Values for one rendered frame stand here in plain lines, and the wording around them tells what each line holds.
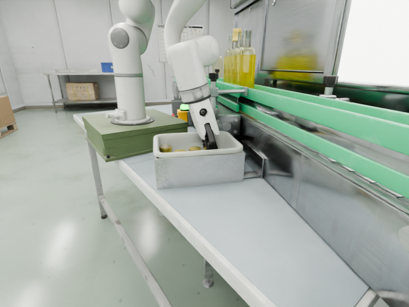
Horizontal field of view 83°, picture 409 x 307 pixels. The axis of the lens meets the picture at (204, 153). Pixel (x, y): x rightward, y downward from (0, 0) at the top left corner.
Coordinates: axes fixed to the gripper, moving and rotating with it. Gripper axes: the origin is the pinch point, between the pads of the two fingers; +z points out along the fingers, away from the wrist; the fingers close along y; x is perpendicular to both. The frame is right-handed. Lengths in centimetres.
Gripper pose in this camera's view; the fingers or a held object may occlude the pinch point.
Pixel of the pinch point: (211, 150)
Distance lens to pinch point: 65.6
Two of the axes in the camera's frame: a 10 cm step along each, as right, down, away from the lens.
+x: -9.4, 3.3, -1.0
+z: 2.6, 8.7, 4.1
